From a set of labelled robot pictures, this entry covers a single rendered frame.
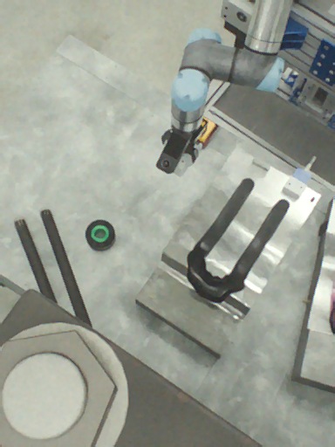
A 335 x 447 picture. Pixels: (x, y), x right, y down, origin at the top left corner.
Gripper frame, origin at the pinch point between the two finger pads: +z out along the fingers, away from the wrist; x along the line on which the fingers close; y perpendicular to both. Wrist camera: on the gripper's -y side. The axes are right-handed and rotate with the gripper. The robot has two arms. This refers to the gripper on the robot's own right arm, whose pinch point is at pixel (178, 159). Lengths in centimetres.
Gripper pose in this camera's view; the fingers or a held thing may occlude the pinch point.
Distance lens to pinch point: 172.3
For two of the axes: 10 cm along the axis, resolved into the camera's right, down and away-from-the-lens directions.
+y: 5.5, -7.9, 2.8
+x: -8.4, -5.3, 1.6
